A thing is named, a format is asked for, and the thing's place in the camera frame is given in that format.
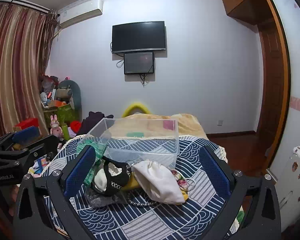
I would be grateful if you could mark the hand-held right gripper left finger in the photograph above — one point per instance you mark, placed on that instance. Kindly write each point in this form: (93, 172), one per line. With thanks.
(79, 172)

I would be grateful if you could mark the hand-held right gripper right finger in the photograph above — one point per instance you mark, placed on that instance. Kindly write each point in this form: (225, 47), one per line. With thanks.
(215, 177)

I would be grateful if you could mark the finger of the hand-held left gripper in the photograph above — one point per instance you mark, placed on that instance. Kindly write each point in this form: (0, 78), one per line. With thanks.
(46, 145)
(25, 133)

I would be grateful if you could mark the green knitted cloth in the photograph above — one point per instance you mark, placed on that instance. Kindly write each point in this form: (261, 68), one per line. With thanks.
(100, 150)

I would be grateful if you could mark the floral face mask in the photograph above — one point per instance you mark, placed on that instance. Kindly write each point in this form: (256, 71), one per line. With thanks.
(181, 180)

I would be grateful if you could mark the clear plastic box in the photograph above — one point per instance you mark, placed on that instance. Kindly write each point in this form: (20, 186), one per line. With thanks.
(140, 152)

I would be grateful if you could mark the red box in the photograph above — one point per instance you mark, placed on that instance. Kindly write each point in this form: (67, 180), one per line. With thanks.
(27, 123)

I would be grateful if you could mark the pink rabbit toy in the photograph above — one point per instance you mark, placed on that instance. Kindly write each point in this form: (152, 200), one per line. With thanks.
(55, 127)

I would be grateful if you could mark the light green bottle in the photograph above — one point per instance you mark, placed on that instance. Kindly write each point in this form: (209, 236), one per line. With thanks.
(65, 131)

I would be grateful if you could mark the green cardboard box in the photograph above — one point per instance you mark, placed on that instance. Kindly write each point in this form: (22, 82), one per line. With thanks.
(62, 113)

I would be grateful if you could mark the red cloth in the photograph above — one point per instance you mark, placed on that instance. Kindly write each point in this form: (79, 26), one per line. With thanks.
(76, 125)

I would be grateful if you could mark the grey mesh pouch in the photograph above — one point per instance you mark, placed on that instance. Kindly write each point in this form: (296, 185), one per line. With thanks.
(102, 200)

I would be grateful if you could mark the dark clothes pile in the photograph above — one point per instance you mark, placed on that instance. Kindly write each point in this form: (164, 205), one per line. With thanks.
(92, 122)

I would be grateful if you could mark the yellow cloth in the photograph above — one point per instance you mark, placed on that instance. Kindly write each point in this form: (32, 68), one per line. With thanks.
(131, 183)

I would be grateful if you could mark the yellow blanket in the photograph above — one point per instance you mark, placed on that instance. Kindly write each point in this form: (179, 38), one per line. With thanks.
(187, 127)

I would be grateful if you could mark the grey green plush toy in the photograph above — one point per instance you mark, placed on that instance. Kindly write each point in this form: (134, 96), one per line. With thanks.
(76, 90)

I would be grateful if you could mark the striped brown curtain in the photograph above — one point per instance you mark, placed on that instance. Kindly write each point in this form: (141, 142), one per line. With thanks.
(17, 67)

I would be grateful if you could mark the green card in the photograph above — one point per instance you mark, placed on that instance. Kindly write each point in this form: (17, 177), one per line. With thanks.
(134, 134)

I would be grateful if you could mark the pink card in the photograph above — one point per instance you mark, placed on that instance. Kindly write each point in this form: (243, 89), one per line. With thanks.
(168, 125)

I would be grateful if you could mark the blue patterned tablecloth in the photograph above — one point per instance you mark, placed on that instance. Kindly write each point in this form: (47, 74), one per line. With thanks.
(152, 225)

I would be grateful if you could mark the white appliance with stickers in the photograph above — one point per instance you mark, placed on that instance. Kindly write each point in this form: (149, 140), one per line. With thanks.
(295, 177)

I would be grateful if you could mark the yellow fuzzy hoop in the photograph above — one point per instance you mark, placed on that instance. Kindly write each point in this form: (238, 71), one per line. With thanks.
(136, 105)

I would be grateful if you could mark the wooden door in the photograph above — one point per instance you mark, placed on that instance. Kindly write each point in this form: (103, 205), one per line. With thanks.
(272, 85)

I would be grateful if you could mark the small black monitor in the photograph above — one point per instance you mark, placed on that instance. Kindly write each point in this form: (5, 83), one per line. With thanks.
(139, 63)

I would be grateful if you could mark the white air conditioner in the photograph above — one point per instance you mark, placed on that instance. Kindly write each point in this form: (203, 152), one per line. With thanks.
(80, 12)

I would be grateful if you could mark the white sliding wardrobe door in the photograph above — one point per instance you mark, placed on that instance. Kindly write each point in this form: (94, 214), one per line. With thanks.
(297, 67)

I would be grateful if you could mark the wooden overhead cabinet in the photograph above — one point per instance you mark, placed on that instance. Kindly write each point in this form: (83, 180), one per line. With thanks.
(245, 2)

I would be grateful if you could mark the white wall outlet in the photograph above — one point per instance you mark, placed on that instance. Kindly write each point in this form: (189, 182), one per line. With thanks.
(219, 122)

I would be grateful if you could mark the curtain rail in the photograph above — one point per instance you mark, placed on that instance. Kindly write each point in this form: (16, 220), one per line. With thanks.
(27, 3)

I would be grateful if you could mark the black wall television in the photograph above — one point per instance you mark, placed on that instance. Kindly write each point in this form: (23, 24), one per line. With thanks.
(138, 37)

